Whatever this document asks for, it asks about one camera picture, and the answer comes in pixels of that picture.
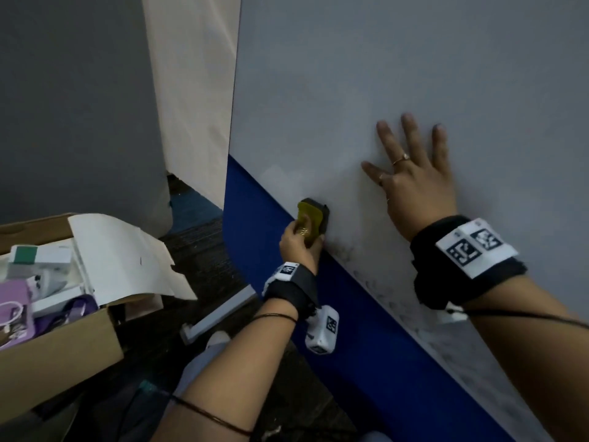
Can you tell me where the person's left hand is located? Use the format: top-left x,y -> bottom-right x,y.
279,219 -> 325,276

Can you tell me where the person's right hand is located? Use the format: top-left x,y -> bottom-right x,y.
361,113 -> 459,242

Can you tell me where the yellow and black whiteboard eraser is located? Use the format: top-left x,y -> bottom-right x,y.
296,197 -> 331,247

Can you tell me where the large scribbled whiteboard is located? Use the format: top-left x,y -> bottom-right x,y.
228,0 -> 589,442

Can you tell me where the person's right forearm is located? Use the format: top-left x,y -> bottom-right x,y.
464,276 -> 589,442

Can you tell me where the person's left forearm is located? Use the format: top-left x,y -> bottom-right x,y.
152,298 -> 301,442

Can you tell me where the person's blue jeans leg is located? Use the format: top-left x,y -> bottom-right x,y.
172,340 -> 231,399

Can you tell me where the black wristband with marker tag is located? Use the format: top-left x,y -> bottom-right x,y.
409,215 -> 529,312
262,262 -> 320,322

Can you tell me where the white stand foot bar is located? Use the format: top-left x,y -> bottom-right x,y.
179,284 -> 258,346

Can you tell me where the white sneaker shoe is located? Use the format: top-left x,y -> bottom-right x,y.
204,330 -> 233,351

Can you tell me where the purple packet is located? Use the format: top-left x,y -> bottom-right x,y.
32,294 -> 100,339
0,278 -> 36,351

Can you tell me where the white and green small box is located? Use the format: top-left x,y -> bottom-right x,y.
8,243 -> 75,279

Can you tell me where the open brown cardboard box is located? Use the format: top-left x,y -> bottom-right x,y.
0,212 -> 199,427

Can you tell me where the grey partition panel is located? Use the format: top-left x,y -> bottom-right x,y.
0,0 -> 174,238

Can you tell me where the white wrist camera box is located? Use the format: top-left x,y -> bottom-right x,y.
304,304 -> 341,357
437,302 -> 468,324

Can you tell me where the thin black cable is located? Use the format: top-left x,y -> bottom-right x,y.
460,308 -> 589,332
170,312 -> 301,438

